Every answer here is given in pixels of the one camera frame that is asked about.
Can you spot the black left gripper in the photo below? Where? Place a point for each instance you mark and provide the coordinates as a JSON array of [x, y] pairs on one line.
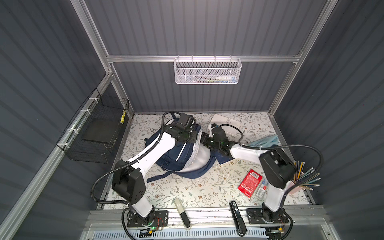
[[192, 139]]

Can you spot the white Robinson Crusoe book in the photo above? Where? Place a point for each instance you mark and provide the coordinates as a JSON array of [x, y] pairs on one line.
[[219, 120]]

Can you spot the navy blue student backpack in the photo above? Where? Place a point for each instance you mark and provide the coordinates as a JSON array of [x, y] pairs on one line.
[[187, 160]]

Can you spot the clear pen refill pack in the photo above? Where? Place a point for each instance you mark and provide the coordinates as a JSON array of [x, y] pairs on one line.
[[262, 189]]

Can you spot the light blue cloth pouch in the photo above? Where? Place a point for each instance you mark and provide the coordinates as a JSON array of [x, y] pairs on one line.
[[266, 142]]

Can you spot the dark blue thin notebook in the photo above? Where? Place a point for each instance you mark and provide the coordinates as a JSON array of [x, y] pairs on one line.
[[222, 159]]

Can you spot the black and white stapler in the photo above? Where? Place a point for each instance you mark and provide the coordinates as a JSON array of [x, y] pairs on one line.
[[183, 215]]

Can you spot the black wire wall basket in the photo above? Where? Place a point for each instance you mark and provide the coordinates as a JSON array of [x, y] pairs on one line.
[[98, 130]]

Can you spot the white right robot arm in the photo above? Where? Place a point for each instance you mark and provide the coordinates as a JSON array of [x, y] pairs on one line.
[[277, 166]]

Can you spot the red card pack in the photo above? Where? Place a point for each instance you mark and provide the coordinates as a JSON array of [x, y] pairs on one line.
[[250, 183]]

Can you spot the pink pencil cup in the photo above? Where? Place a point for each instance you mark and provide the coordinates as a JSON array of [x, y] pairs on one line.
[[295, 190]]

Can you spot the white wire mesh basket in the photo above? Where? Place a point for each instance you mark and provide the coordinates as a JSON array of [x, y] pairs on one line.
[[207, 71]]

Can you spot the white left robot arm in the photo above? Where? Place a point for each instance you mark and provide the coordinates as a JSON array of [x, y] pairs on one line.
[[129, 181]]

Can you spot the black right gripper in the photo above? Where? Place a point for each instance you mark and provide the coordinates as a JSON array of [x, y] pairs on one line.
[[204, 140]]

